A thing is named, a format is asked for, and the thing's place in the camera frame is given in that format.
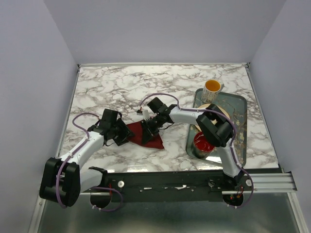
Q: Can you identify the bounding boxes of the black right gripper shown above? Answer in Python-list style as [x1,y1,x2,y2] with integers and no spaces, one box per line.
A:
[139,114,163,145]

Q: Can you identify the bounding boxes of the dark red cloth napkin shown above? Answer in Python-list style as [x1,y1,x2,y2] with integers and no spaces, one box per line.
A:
[127,121,164,150]

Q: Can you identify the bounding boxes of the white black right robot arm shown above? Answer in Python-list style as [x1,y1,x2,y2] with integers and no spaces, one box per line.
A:
[140,104,244,190]

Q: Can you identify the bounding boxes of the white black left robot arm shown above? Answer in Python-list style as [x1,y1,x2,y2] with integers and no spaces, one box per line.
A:
[39,118,135,208]

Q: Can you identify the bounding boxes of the red and black cup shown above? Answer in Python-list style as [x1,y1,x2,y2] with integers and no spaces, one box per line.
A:
[191,132,215,159]

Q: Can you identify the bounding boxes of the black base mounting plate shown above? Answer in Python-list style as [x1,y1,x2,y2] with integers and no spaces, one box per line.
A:
[80,171,253,203]

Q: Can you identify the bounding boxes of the beige bird pattern plate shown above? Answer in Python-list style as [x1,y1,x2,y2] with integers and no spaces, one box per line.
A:
[195,103,230,131]

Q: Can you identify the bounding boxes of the white floral mug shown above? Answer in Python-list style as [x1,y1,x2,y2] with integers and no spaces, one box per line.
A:
[201,80,225,103]

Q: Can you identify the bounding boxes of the teal floral serving tray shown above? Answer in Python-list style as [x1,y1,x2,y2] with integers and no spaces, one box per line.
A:
[186,88,247,166]

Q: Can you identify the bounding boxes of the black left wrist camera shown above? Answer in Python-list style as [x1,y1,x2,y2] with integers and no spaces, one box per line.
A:
[99,109,122,128]

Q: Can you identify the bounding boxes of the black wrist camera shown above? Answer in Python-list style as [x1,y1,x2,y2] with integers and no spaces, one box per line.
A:
[136,97,168,120]
[99,109,122,128]

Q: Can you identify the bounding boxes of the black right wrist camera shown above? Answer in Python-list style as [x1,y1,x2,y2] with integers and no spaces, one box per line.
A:
[136,97,168,120]

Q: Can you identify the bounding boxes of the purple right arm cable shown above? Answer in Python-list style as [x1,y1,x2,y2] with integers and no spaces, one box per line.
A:
[136,93,255,209]

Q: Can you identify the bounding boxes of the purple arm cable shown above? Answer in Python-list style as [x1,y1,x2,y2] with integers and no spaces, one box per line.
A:
[55,113,124,212]
[136,93,255,209]

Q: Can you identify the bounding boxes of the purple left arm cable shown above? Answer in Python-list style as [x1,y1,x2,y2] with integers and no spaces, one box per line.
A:
[55,113,124,212]

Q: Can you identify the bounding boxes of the aluminium frame rail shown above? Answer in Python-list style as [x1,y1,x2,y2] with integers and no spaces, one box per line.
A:
[38,172,297,195]

